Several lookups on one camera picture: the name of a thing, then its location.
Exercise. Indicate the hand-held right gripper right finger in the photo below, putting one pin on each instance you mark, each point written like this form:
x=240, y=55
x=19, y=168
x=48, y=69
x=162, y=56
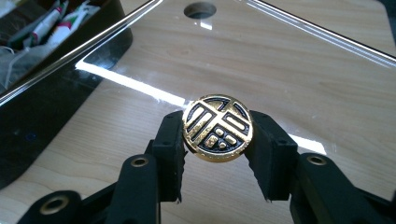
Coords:
x=274, y=161

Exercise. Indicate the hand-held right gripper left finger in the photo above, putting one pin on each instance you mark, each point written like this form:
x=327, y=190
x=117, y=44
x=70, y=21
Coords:
x=171, y=155

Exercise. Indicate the round gold black coin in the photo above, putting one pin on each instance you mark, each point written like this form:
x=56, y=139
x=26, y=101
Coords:
x=218, y=129

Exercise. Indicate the dark square compartment box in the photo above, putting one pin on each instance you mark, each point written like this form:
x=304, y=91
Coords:
x=46, y=118

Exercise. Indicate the clear box lid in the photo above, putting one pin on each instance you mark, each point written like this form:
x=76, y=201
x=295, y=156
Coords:
x=280, y=77

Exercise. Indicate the pile of white printed packets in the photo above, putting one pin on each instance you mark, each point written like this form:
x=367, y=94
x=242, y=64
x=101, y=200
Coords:
x=46, y=25

